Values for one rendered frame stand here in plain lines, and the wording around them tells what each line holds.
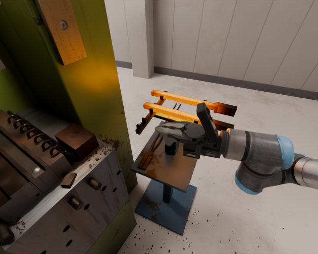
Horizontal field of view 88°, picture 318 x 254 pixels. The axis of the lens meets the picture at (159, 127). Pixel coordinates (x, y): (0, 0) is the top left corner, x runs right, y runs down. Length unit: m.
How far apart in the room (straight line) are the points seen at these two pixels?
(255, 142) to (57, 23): 0.64
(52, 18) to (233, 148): 0.61
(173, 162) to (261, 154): 0.49
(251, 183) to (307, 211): 1.33
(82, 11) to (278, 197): 1.83
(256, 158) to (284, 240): 1.23
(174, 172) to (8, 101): 0.83
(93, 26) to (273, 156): 0.70
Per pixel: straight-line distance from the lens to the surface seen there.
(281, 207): 1.81
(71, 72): 0.68
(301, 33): 2.93
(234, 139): 0.49
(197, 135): 0.48
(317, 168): 0.61
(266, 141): 0.52
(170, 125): 0.52
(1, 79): 0.97
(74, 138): 0.65
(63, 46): 0.63
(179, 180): 0.84
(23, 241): 0.64
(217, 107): 0.81
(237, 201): 1.66
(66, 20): 0.64
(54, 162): 0.59
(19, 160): 0.67
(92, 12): 0.72
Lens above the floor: 1.41
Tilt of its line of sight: 44 degrees down
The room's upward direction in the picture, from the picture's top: straight up
